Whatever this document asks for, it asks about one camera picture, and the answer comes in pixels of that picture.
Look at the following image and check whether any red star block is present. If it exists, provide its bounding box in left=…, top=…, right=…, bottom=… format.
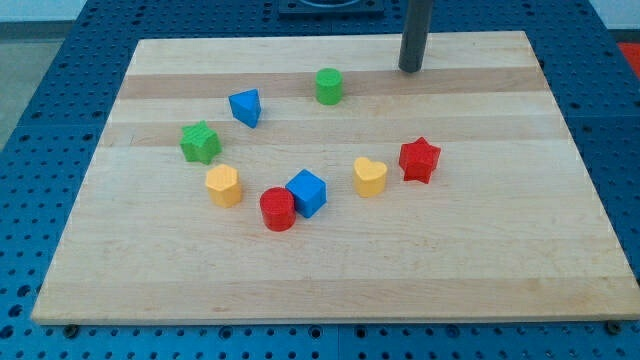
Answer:
left=399, top=137, right=441, bottom=184

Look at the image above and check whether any green star block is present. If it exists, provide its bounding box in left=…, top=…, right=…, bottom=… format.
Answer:
left=180, top=121, right=222, bottom=164

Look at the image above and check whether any light wooden board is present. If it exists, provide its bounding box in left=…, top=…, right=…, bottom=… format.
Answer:
left=32, top=31, right=639, bottom=325

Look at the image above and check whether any blue cube block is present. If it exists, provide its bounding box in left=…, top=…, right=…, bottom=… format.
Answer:
left=285, top=169, right=327, bottom=218

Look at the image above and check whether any yellow heart block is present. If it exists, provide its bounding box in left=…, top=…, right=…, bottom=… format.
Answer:
left=353, top=157, right=388, bottom=198

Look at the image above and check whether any red cylinder block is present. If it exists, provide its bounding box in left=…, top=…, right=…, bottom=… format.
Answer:
left=259, top=187, right=296, bottom=232

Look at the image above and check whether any yellow hexagon block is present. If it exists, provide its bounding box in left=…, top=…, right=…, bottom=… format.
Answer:
left=205, top=164, right=243, bottom=208

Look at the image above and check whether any green cylinder block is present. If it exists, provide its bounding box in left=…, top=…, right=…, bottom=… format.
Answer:
left=315, top=68, right=343, bottom=105

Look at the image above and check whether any blue triangle block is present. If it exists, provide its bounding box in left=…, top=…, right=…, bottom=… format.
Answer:
left=228, top=89, right=261, bottom=128

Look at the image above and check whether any dark grey cylindrical pointer rod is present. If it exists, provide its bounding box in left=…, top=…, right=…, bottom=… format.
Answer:
left=398, top=0, right=434, bottom=73

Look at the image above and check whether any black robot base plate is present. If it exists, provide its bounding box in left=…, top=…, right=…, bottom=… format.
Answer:
left=276, top=0, right=385, bottom=17

